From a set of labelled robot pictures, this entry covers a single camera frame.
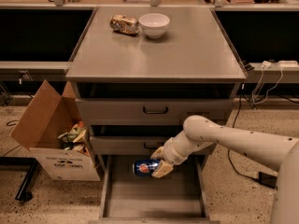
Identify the blue pepsi can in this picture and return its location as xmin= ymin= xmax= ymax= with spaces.
xmin=133 ymin=159 xmax=160 ymax=177

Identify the black power adapter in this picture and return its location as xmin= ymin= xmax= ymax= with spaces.
xmin=258 ymin=172 xmax=277 ymax=189

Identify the grey middle drawer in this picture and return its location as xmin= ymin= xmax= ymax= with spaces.
xmin=90 ymin=136 xmax=166 ymax=157

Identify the grey top drawer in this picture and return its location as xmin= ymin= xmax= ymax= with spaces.
xmin=76 ymin=98 xmax=233 ymax=125

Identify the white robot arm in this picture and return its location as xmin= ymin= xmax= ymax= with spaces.
xmin=151 ymin=115 xmax=299 ymax=224

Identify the crumpled gold snack bag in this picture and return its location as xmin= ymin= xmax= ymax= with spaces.
xmin=109 ymin=15 xmax=139 ymax=35

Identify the grey drawer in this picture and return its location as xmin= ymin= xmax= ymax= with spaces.
xmin=76 ymin=98 xmax=233 ymax=125
xmin=89 ymin=155 xmax=220 ymax=224
xmin=90 ymin=136 xmax=166 ymax=157

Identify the grey bottom drawer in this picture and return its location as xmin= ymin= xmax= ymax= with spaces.
xmin=89 ymin=155 xmax=220 ymax=224

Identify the grey drawer cabinet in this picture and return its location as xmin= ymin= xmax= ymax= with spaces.
xmin=65 ymin=6 xmax=248 ymax=170

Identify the white ceramic bowl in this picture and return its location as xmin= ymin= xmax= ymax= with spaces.
xmin=138 ymin=13 xmax=170 ymax=39

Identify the cardboard box with trash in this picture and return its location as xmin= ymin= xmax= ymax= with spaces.
xmin=10 ymin=80 xmax=100 ymax=181

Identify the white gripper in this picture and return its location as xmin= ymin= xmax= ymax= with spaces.
xmin=150 ymin=138 xmax=188 ymax=178

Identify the black power cable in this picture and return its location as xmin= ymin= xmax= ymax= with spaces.
xmin=227 ymin=84 xmax=263 ymax=182

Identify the black table leg base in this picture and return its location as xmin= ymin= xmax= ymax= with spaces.
xmin=0 ymin=156 xmax=40 ymax=203

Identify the white power strip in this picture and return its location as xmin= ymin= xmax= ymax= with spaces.
xmin=278 ymin=61 xmax=299 ymax=68

